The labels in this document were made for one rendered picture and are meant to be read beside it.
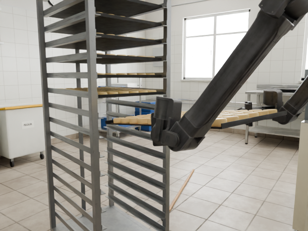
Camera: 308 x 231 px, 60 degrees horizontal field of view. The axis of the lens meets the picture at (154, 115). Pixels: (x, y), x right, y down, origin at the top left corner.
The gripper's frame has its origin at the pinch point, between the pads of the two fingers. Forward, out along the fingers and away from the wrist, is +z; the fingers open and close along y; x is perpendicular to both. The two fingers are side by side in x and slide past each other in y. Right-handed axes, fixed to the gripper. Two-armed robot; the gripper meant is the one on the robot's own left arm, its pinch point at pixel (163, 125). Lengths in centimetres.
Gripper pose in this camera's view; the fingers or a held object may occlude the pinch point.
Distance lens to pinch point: 89.6
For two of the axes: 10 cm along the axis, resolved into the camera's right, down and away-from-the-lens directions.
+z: 0.6, -0.9, 9.9
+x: 10.0, -0.6, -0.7
